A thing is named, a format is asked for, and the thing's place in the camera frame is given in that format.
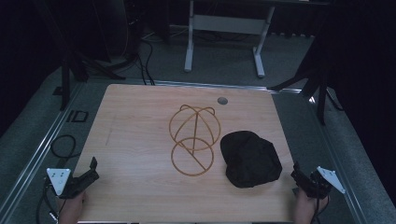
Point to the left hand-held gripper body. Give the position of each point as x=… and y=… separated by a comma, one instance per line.
x=59, y=179

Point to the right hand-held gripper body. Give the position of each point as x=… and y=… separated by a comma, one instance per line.
x=322, y=183

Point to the person's right hand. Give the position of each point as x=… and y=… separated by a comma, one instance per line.
x=306, y=209

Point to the person's left hand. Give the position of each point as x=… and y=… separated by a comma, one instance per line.
x=72, y=209

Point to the black cap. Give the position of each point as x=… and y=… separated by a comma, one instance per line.
x=250, y=160

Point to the black tripod stand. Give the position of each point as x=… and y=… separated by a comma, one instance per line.
x=314, y=77
x=74, y=63

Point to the silver metal floor rail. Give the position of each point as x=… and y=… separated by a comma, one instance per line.
x=37, y=155

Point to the black floor bracket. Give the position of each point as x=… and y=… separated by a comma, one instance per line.
x=77, y=116

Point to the white metal desk frame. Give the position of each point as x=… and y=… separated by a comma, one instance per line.
x=224, y=25

